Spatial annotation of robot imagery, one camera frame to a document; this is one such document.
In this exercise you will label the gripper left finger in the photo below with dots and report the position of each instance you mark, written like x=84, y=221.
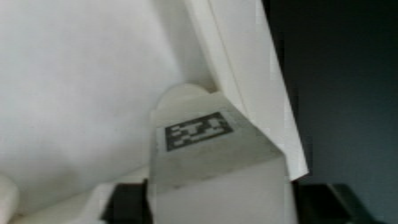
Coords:
x=126, y=209

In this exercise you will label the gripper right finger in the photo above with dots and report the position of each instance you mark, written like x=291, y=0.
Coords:
x=329, y=205

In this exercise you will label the white table leg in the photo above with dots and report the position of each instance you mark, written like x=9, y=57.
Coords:
x=219, y=181

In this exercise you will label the white square table top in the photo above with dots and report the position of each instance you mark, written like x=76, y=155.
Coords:
x=94, y=55

